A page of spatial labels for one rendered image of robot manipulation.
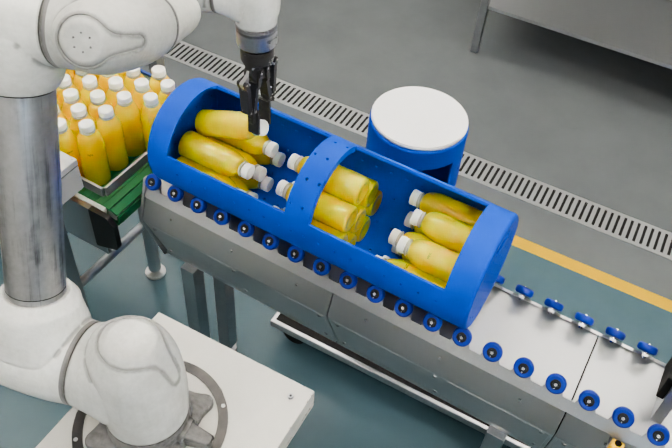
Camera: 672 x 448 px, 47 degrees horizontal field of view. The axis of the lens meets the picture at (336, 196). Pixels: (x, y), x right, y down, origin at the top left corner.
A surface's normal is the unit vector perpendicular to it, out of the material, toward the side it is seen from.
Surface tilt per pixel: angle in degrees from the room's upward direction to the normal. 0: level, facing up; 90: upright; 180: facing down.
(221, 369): 2
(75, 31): 67
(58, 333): 61
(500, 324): 0
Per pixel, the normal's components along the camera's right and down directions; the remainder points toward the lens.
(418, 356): -0.46, 0.33
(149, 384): 0.56, 0.30
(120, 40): 0.83, 0.26
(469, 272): -0.35, 0.00
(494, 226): 0.04, -0.68
